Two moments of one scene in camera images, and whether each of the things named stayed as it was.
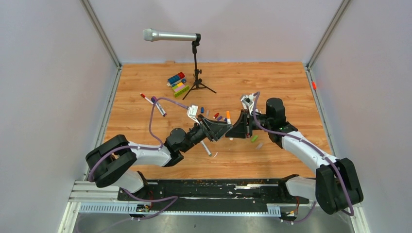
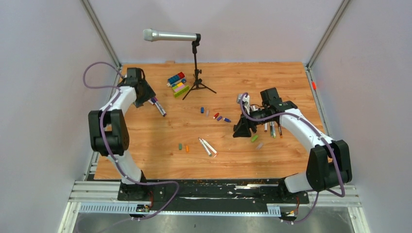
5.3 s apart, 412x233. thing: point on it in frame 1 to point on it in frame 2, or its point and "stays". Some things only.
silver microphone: x=151 y=35 stays
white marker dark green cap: x=206 y=148 stays
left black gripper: x=221 y=128 to x=150 y=93
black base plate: x=214 y=195 stays
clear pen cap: x=259 y=146 stays
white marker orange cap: x=229 y=121 to x=210 y=147
